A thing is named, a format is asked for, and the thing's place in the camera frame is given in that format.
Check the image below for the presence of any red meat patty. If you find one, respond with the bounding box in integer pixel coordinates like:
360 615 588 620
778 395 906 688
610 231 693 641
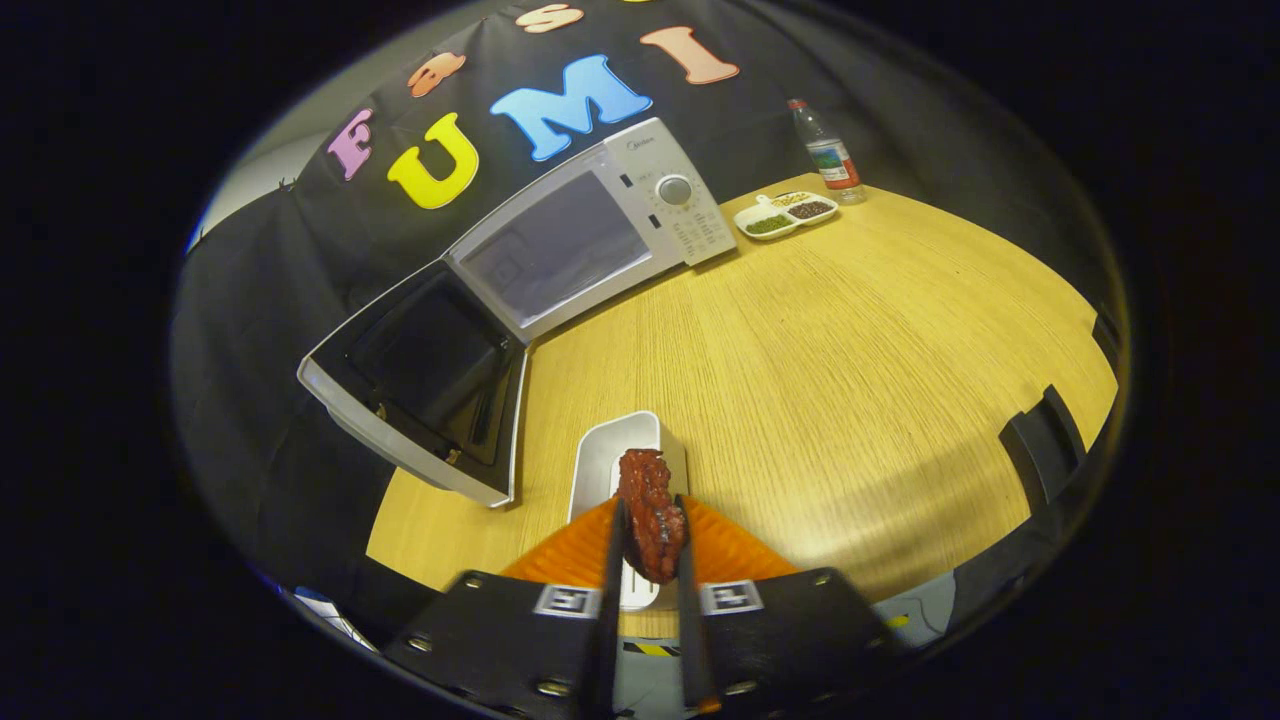
616 448 689 586

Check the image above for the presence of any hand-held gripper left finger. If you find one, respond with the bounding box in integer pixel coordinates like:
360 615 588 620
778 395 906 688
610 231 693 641
385 497 629 720

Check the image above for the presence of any clear plastic water bottle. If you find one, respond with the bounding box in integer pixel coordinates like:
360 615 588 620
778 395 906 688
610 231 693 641
786 98 867 205

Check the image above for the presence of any white divided bean dish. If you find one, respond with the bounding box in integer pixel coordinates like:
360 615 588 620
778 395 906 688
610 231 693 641
733 190 840 242

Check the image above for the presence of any black backdrop cloth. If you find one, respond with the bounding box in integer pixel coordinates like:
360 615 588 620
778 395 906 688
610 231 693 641
170 0 1121 601

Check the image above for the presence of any white toaster oven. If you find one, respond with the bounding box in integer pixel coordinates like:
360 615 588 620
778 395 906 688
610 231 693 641
297 117 739 509

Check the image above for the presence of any white rectangular plate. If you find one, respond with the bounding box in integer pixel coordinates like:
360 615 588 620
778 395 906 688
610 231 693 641
567 410 691 613

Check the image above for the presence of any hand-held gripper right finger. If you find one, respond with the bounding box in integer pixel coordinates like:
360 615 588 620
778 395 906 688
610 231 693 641
675 493 896 716

